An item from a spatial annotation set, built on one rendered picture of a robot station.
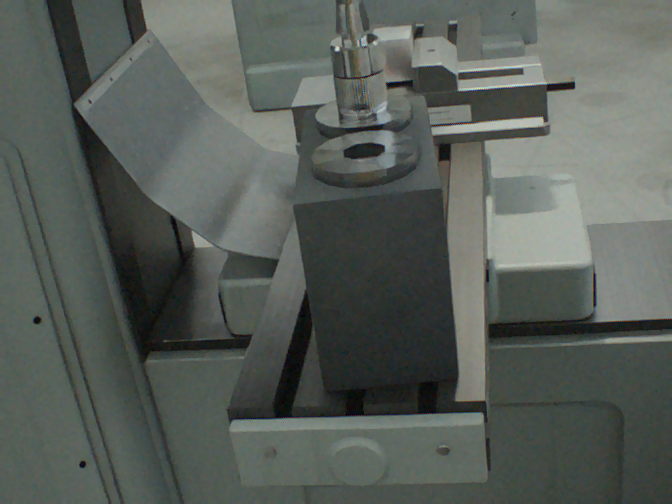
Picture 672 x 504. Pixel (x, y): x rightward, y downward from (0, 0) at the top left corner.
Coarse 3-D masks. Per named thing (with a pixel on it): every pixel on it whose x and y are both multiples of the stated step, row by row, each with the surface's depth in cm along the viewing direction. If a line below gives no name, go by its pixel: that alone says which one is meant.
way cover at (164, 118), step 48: (144, 48) 141; (96, 96) 123; (144, 96) 134; (192, 96) 147; (144, 144) 128; (192, 144) 139; (240, 144) 148; (144, 192) 122; (192, 192) 130; (240, 192) 138; (288, 192) 141; (240, 240) 128
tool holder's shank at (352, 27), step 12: (336, 0) 86; (348, 0) 85; (360, 0) 85; (336, 12) 86; (348, 12) 85; (360, 12) 86; (336, 24) 87; (348, 24) 86; (360, 24) 86; (348, 36) 87; (360, 36) 87
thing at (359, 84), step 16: (336, 64) 87; (352, 64) 86; (368, 64) 87; (336, 80) 88; (352, 80) 87; (368, 80) 87; (384, 80) 89; (336, 96) 90; (352, 96) 88; (368, 96) 88; (384, 96) 89; (352, 112) 89; (368, 112) 89
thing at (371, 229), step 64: (320, 128) 90; (384, 128) 87; (320, 192) 79; (384, 192) 78; (320, 256) 80; (384, 256) 80; (448, 256) 80; (320, 320) 83; (384, 320) 83; (448, 320) 83; (384, 384) 86
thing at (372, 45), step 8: (336, 40) 88; (368, 40) 87; (376, 40) 87; (336, 48) 87; (344, 48) 86; (352, 48) 86; (360, 48) 86; (368, 48) 86; (376, 48) 87; (336, 56) 87; (344, 56) 86; (352, 56) 86; (360, 56) 86
